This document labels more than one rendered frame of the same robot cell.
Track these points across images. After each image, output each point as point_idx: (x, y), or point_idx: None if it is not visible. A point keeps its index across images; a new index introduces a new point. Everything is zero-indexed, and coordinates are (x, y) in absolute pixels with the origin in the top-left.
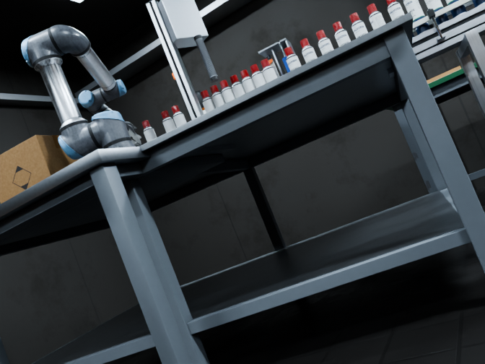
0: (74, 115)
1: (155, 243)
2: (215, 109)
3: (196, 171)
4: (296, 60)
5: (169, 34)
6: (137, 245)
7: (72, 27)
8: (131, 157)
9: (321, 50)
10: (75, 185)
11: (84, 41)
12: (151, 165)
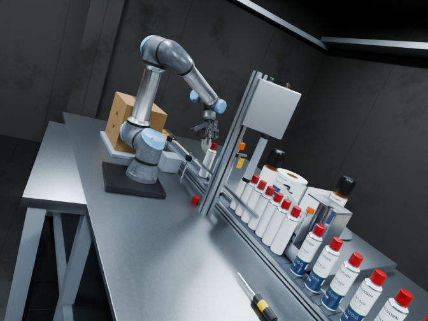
0: (138, 117)
1: (75, 255)
2: (100, 258)
3: None
4: (313, 245)
5: (245, 113)
6: (20, 265)
7: (179, 51)
8: (65, 210)
9: (338, 271)
10: None
11: (181, 67)
12: None
